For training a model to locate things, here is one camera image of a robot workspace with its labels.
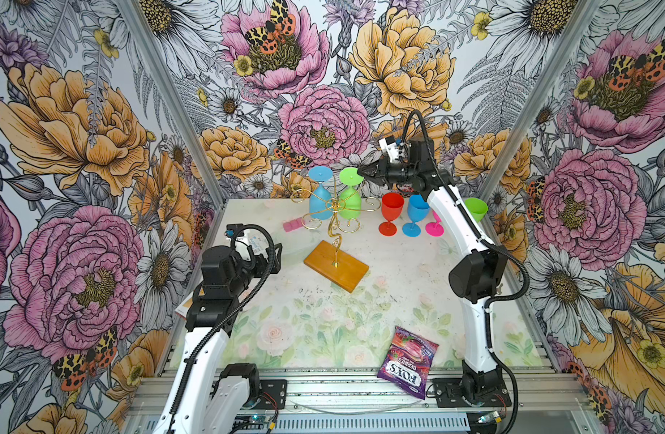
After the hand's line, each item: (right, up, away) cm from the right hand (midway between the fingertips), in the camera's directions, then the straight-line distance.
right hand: (357, 177), depth 82 cm
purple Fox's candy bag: (+14, -53, -4) cm, 55 cm away
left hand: (-25, -22, -6) cm, 34 cm away
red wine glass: (+14, -7, +18) cm, 24 cm away
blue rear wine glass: (-12, -6, +6) cm, 15 cm away
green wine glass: (+49, -8, +26) cm, 56 cm away
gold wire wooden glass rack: (-7, -11, -2) cm, 13 cm away
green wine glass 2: (-2, -6, +5) cm, 8 cm away
